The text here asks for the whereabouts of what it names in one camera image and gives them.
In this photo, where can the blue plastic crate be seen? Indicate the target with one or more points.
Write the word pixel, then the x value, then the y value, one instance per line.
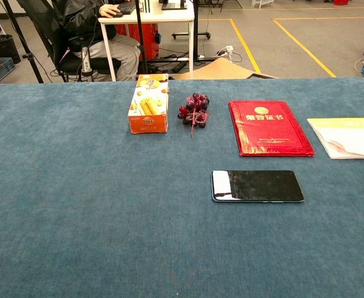
pixel 2 69

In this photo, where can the white desk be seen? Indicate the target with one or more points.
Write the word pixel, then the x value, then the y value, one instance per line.
pixel 169 14

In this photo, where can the black vertical pole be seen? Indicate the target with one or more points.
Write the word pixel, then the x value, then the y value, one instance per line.
pixel 141 37

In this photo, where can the black rolling stand base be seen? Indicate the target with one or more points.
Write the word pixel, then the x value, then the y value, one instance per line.
pixel 191 34

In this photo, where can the black keyboard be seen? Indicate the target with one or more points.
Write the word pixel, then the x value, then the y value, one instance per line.
pixel 126 7

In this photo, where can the red certificate folder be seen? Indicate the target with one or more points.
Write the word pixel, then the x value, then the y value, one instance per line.
pixel 270 127

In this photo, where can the black smartphone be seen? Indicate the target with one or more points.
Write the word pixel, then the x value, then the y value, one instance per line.
pixel 262 185

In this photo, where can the black trash bin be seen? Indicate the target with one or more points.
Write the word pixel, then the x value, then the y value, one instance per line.
pixel 4 47

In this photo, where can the black power strip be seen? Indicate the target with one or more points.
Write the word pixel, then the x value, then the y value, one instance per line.
pixel 180 66

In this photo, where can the black tripod stand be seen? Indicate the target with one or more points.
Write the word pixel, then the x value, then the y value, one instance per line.
pixel 23 43

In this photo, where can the seated person in dark jacket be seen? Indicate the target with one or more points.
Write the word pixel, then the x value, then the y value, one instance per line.
pixel 119 46

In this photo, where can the blue table cloth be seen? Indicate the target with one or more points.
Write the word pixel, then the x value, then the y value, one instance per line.
pixel 107 201

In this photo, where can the red cabinet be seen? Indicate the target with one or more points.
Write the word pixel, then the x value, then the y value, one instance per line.
pixel 144 38

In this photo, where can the black office chair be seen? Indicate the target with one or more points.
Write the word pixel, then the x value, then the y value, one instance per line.
pixel 67 59

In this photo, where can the brown cardboard sheet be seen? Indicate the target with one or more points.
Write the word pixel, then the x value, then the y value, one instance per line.
pixel 225 69

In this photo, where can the bunch of purple grapes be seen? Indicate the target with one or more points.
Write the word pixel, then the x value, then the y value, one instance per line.
pixel 194 111

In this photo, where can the orange biscuit box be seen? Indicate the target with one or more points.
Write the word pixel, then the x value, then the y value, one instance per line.
pixel 149 105

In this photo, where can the white and yellow booklet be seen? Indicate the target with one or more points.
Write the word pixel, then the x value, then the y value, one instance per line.
pixel 349 139

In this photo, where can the white power strip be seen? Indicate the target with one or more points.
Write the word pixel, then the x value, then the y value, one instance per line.
pixel 229 48

